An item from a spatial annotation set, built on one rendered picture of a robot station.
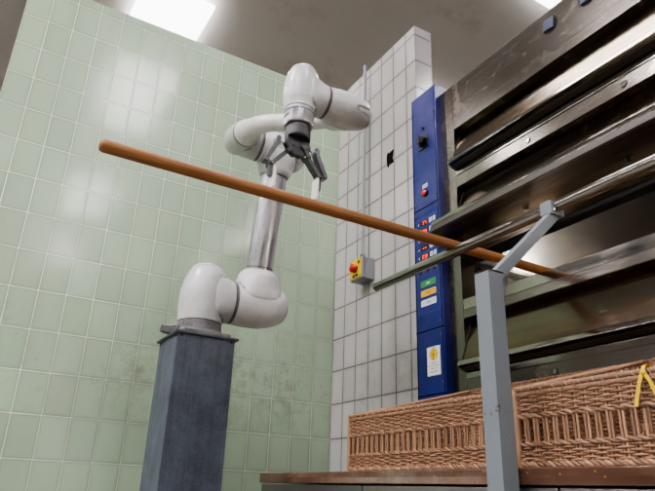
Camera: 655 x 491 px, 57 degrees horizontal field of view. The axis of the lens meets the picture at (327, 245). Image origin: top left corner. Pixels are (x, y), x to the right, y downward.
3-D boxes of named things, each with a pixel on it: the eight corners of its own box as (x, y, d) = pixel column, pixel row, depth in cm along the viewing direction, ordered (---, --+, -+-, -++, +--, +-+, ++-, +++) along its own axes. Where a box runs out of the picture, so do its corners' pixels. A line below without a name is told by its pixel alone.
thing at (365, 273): (362, 285, 275) (363, 265, 279) (374, 280, 267) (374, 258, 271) (348, 282, 272) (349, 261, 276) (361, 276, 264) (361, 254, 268)
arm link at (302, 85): (290, 96, 171) (331, 111, 177) (294, 52, 176) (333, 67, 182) (275, 114, 180) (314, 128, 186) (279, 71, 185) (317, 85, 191)
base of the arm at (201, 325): (152, 339, 209) (154, 323, 211) (212, 348, 219) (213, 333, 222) (168, 328, 195) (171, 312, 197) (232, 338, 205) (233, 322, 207)
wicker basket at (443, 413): (474, 479, 188) (469, 390, 199) (640, 479, 143) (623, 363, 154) (342, 472, 166) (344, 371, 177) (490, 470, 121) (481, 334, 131)
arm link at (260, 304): (218, 324, 224) (273, 333, 233) (233, 323, 209) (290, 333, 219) (250, 133, 241) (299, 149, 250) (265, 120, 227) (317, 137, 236)
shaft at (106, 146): (98, 147, 125) (101, 134, 126) (96, 153, 127) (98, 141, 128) (620, 294, 205) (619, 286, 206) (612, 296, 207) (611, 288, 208)
